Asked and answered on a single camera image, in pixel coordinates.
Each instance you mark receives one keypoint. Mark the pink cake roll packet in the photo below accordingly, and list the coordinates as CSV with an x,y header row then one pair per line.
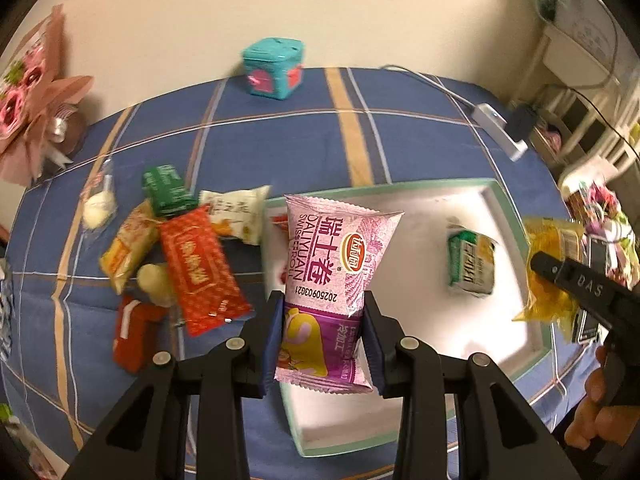
x,y
325,260

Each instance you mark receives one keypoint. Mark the blue plaid tablecloth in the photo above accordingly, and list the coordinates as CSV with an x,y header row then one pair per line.
x,y
300,145

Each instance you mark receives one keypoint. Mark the small red packet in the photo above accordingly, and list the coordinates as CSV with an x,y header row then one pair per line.
x,y
279,222

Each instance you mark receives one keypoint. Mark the orange yellow snack packet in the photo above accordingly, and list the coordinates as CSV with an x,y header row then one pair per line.
x,y
127,245

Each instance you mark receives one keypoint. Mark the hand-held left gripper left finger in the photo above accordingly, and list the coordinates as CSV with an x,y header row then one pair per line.
x,y
272,345

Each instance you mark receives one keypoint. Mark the cream snack packet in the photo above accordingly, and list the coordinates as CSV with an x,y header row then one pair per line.
x,y
235,210

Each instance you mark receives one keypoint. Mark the dark green snack packet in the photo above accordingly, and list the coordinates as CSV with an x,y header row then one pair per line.
x,y
167,190

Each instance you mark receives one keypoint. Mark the pale yellow jelly cup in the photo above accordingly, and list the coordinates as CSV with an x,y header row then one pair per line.
x,y
155,282

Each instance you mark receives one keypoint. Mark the white shelf rack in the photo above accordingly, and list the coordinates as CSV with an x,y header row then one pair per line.
x,y
555,60

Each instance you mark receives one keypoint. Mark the white power strip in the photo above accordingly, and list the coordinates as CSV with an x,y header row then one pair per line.
x,y
492,120

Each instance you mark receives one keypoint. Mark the green and white snack packet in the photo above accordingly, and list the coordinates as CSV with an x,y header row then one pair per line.
x,y
472,260

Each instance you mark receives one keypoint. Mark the yellow translucent snack packet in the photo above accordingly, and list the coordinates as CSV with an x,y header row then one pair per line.
x,y
547,305

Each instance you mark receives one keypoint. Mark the red patterned snack packet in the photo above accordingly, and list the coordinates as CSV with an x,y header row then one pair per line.
x,y
200,270

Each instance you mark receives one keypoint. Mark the person's right hand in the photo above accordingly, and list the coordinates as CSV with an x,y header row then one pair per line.
x,y
592,422

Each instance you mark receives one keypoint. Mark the teal toy house box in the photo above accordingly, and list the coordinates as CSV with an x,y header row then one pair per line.
x,y
272,67

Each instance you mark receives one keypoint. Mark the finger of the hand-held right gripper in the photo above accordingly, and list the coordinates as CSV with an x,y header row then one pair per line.
x,y
585,280

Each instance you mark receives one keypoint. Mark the pink flower bouquet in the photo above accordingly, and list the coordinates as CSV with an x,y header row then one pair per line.
x,y
30,110

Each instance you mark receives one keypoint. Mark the white box with mint rim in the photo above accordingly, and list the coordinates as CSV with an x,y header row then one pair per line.
x,y
425,310

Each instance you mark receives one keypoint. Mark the black charger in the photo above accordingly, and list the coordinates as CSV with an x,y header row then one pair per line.
x,y
522,122

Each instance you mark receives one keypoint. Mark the floral printed packet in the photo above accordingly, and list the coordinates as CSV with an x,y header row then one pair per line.
x,y
607,210

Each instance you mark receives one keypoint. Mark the clear-wrapped white pastry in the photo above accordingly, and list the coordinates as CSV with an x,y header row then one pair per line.
x,y
100,207

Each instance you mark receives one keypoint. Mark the dark red snack packet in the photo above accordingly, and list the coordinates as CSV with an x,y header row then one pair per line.
x,y
132,330

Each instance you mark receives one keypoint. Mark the white round appliance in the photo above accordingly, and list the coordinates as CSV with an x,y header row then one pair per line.
x,y
585,25

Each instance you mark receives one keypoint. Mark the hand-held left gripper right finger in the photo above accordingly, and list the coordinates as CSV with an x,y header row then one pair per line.
x,y
372,345

